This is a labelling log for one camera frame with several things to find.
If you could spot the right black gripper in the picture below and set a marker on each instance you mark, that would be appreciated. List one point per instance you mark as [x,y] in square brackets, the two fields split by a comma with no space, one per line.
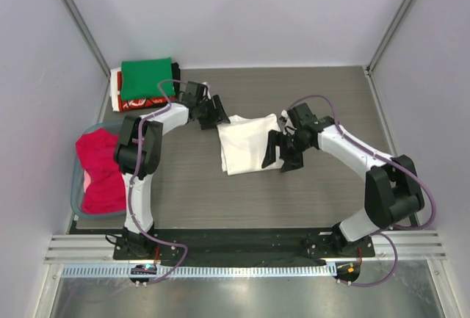
[292,161]

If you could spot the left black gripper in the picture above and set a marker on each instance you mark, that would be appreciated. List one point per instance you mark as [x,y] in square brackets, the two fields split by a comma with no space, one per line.
[217,115]

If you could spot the white printed t-shirt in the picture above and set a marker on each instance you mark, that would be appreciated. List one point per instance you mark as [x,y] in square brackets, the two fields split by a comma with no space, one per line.
[243,144]

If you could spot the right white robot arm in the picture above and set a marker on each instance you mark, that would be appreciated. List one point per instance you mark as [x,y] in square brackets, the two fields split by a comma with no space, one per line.
[391,189]

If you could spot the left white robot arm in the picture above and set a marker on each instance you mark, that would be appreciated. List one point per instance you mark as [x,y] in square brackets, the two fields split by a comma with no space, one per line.
[139,150]

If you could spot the folded red printed t-shirt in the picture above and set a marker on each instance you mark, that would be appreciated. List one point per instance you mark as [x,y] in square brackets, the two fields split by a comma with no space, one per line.
[139,103]

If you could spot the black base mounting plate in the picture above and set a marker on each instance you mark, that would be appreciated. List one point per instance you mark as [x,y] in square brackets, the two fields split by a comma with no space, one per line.
[242,248]

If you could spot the folded white t-shirt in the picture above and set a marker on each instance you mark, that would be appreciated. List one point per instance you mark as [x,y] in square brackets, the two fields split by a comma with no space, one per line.
[113,89]

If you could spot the grey laundry basket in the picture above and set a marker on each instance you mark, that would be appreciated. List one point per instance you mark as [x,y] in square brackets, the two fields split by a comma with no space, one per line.
[77,189]

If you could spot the slotted grey cable duct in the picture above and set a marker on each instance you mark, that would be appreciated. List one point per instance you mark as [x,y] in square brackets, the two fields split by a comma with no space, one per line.
[144,271]

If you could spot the aluminium frame rail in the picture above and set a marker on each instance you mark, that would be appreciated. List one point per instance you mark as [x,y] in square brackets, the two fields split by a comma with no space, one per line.
[66,249]

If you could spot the left aluminium corner post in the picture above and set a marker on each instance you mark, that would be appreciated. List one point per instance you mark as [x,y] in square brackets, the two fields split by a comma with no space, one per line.
[87,36]

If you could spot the aluminium corner post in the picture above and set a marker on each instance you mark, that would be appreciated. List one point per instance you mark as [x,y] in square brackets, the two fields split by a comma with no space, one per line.
[399,16]
[87,36]

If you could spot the right aluminium corner post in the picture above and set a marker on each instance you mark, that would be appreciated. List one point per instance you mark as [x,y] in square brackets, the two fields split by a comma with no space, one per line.
[399,16]

